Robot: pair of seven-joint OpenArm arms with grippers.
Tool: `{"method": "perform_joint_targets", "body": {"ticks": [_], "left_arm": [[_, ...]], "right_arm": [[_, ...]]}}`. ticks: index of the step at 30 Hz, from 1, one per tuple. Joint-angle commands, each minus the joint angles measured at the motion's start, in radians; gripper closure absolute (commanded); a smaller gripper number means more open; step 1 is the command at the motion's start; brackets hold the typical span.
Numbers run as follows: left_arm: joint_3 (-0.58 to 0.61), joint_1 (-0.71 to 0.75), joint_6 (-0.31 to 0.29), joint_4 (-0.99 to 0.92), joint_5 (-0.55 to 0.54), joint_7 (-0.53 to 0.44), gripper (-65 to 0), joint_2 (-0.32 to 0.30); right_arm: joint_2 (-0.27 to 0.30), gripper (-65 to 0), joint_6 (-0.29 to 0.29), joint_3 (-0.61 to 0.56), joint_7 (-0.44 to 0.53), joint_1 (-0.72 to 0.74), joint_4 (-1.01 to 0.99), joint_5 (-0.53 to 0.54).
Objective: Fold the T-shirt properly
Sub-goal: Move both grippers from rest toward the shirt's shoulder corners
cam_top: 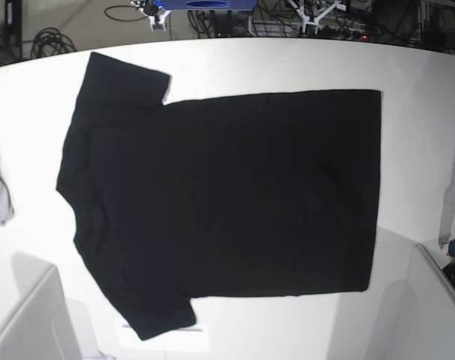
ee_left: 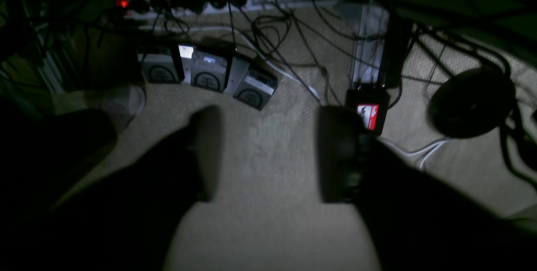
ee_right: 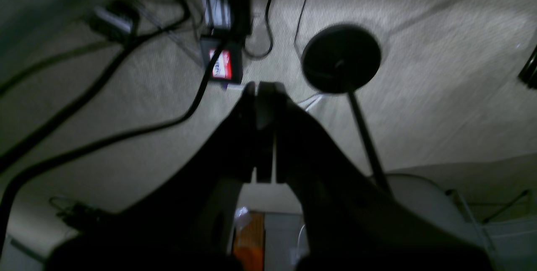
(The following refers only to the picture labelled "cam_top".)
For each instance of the black T-shirt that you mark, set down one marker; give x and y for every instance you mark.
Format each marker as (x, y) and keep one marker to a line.
(272, 194)

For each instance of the white partition panel right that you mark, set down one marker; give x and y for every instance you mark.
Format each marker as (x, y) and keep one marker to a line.
(433, 332)

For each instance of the white partition panel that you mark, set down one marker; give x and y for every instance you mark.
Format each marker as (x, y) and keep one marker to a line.
(39, 326)
(433, 332)

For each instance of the black power strip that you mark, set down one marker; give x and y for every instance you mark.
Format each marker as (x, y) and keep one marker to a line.
(332, 33)

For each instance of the blue box at top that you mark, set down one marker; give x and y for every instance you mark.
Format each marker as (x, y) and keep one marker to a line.
(233, 5)

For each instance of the white partition panel left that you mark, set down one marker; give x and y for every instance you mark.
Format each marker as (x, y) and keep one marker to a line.
(39, 326)

